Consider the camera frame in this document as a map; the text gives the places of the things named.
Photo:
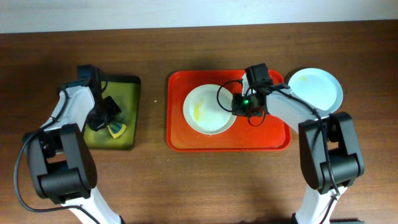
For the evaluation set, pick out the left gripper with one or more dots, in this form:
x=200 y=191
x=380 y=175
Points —
x=101 y=119

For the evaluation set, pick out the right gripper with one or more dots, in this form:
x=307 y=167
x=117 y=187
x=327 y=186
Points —
x=236 y=107

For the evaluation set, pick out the green and yellow sponge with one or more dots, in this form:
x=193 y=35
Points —
x=116 y=129

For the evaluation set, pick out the white plate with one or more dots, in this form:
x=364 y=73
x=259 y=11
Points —
x=205 y=109

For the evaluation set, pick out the light blue plate top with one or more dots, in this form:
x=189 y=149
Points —
x=317 y=87

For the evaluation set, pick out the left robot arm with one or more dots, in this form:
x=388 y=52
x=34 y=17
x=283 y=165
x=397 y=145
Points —
x=61 y=166

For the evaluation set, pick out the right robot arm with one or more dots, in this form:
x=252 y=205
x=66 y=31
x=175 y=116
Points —
x=330 y=155

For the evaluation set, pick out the black tray with soapy water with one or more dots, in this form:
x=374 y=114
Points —
x=125 y=91

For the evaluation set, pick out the red plastic tray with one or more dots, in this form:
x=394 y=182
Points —
x=258 y=134

